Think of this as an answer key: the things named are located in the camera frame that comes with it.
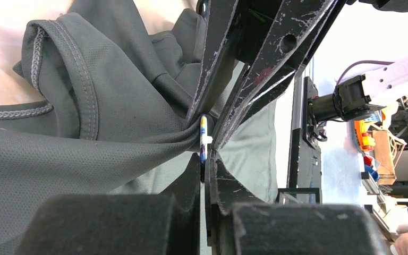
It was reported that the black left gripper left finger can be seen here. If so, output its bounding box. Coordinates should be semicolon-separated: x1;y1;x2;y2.
17;154;201;254

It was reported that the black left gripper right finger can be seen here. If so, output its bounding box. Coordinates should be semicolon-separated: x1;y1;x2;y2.
205;151;387;254

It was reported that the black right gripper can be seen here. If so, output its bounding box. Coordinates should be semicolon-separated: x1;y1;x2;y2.
186;0;346;150

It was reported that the blue round brooch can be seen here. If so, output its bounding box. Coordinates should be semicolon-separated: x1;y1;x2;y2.
200;115;213;165

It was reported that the dark grey t-shirt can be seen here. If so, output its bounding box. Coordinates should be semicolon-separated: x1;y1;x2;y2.
0;0;278;255

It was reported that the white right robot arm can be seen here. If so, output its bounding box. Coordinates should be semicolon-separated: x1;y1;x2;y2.
186;1;408;149

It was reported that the black square brooch stand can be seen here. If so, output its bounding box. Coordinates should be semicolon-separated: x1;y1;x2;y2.
275;188;322;205

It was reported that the colourful background clutter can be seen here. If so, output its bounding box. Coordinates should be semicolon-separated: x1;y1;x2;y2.
353;102;408;254

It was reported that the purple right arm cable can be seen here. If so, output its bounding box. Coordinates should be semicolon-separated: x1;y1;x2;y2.
336;59;395;85

